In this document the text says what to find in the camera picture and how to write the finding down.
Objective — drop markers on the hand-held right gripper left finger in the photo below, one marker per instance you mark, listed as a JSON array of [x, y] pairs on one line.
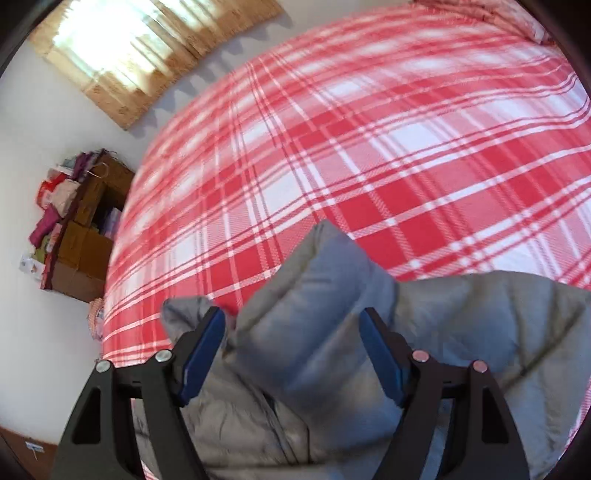
[[203, 355]]

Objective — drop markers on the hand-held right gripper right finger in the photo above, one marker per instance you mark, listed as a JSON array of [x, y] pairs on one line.
[[381, 355]]

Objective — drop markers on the grey puffer jacket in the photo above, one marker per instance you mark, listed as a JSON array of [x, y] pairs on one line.
[[314, 332]]

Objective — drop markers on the pink clothes heap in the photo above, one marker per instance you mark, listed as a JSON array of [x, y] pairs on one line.
[[96, 318]]

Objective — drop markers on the pile of folded clothes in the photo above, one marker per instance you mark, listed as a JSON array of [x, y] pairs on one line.
[[51, 221]]

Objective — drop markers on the brown wooden desk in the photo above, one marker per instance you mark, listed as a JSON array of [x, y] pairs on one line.
[[78, 251]]

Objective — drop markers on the long flat red box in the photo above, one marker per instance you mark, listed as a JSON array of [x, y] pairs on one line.
[[47, 272]]

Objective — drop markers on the metal door latch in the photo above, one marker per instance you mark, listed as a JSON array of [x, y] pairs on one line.
[[34, 446]]

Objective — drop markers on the white cardboard box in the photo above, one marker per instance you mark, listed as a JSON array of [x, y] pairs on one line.
[[31, 265]]

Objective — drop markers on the brown wooden door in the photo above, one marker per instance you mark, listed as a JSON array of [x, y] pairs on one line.
[[18, 454]]

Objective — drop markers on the red plaid bed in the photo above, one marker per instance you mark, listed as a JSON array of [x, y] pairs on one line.
[[369, 138]]

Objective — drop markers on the red printed box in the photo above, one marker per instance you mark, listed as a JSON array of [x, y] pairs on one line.
[[48, 194]]

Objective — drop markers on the beige patterned curtain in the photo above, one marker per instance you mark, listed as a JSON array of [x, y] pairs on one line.
[[138, 55]]

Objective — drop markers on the red patterned pillow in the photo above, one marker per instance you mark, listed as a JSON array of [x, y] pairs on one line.
[[521, 18]]

